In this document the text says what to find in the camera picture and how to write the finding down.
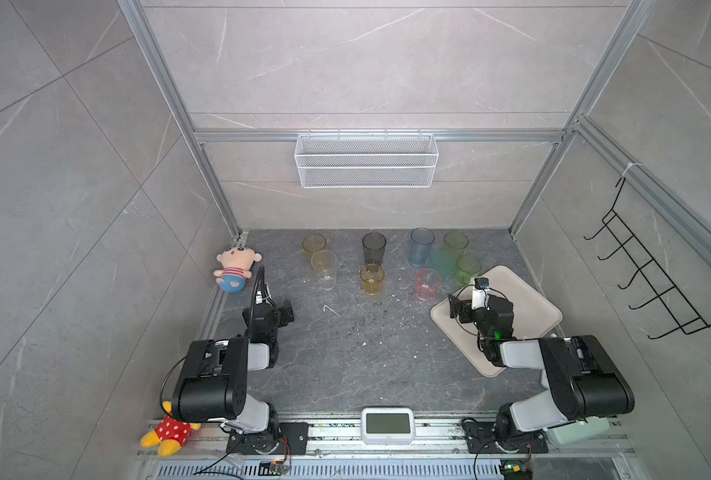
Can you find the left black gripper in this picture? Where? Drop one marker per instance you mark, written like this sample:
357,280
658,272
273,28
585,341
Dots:
259,306

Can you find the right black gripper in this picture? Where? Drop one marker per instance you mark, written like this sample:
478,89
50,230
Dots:
463,309

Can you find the beige plastic tray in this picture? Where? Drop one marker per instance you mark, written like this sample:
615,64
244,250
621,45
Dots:
534,317

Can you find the clear transparent glass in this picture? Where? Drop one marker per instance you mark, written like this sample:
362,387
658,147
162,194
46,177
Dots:
325,266

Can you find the blue glass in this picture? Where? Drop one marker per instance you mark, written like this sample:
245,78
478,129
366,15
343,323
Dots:
420,245

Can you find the dark grey smoked glass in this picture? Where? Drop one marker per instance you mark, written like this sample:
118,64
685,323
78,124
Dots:
374,244

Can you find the tall amber yellow glass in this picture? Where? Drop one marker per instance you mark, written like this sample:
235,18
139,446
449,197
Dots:
312,244

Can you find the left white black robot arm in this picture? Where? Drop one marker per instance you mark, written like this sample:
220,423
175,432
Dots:
212,385

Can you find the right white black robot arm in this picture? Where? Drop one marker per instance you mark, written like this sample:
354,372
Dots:
579,378

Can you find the short green glass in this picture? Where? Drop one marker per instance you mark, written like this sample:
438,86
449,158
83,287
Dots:
467,268

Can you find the pink bear plush toy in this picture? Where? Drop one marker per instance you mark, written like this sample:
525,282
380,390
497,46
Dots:
235,268

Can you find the pink glass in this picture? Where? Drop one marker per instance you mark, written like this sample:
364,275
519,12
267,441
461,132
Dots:
427,282

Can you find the teal glass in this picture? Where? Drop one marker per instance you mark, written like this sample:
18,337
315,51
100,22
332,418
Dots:
443,262

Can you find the tall green glass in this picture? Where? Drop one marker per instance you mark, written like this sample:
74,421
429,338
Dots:
455,243

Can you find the short yellow glass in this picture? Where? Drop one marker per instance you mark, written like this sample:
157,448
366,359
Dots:
372,276

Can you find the mint green box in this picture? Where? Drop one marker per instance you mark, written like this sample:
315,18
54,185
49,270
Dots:
577,431

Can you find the yellow plush toy red dress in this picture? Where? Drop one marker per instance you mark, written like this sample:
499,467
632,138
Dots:
169,435

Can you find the small circuit board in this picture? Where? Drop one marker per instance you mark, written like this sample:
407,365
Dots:
273,468

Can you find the green yellow connector board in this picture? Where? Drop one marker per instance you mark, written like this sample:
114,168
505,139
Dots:
515,470

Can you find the white digital timer display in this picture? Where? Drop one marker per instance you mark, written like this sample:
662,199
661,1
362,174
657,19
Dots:
387,425

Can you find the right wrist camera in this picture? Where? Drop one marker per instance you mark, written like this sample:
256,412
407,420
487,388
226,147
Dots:
480,296

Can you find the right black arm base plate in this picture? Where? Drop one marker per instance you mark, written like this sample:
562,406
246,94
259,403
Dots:
487,438

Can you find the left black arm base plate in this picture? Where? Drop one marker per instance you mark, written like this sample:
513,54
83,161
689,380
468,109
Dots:
286,437

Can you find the white wire mesh basket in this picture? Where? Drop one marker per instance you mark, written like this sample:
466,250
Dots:
330,161

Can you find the black wire hook rack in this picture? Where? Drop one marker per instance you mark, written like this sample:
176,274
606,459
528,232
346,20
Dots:
662,289

